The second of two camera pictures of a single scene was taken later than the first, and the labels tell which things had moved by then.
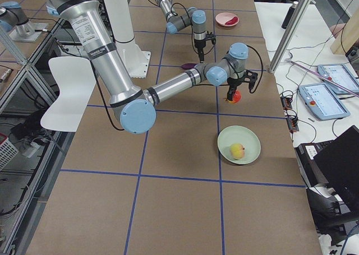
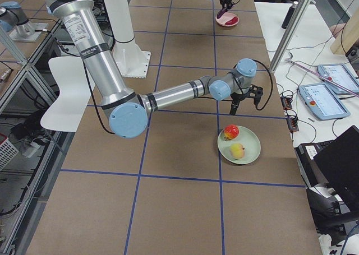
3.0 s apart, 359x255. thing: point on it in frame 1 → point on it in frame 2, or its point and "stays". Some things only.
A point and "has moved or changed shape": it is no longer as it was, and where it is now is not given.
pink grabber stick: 347,89 stays
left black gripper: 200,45 → 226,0
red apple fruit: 237,97 has moved or changed shape
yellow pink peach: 237,151 stays
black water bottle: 289,14 stays
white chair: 76,81 stays
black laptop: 338,163 stays
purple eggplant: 187,66 → 220,13
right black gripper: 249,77 → 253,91
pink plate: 222,17 stays
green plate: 242,135 stays
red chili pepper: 232,21 stays
